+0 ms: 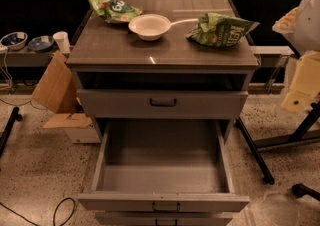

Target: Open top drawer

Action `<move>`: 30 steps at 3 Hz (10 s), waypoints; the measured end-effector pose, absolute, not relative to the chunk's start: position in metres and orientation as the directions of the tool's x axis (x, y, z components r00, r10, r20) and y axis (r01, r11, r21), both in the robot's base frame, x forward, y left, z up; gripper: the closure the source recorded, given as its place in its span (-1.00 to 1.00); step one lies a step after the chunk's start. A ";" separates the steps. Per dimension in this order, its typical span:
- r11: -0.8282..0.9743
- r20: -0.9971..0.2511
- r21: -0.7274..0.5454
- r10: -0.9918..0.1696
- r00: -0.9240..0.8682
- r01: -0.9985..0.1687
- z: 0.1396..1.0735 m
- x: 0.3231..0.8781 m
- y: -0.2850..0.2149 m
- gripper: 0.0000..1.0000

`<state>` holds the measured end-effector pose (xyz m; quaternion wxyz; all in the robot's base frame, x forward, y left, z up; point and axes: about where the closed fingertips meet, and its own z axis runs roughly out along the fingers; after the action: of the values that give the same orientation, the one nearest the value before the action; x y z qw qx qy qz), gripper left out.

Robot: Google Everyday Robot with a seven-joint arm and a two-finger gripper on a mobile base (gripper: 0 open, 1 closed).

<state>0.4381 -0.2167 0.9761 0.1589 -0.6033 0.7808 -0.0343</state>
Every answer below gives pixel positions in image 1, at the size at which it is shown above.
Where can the green chip bag right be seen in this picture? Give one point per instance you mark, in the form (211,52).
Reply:
(217,30)

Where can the open cardboard box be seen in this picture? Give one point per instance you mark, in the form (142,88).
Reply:
(56,91)

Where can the white paper cup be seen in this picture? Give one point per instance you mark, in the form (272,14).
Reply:
(62,40)

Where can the dark blue bowl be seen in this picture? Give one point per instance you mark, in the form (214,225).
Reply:
(41,44)

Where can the black metal stand legs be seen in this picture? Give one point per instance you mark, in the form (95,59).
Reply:
(302,133)

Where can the grey drawer cabinet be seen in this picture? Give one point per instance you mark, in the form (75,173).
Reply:
(111,57)

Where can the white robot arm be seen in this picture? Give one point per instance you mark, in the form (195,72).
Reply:
(301,26)

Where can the grey bottom drawer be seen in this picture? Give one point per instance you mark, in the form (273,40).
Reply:
(162,219)

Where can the green chip bag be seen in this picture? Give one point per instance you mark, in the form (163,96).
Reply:
(217,30)
(114,11)

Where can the grey drawer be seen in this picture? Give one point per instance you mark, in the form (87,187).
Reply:
(160,104)
(163,166)
(162,219)

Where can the green chip bag left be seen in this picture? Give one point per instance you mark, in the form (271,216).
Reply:
(114,11)

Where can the yellow robot gripper part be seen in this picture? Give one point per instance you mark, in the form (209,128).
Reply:
(305,84)

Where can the open grey middle drawer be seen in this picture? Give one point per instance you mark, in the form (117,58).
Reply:
(163,166)

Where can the white bowl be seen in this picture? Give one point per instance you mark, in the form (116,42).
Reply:
(150,27)

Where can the grey top drawer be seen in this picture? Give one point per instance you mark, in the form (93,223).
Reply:
(160,104)

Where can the grey side shelf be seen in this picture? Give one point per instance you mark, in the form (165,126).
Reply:
(27,58)

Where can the black stand leg left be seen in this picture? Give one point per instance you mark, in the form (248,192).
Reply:
(14,116)

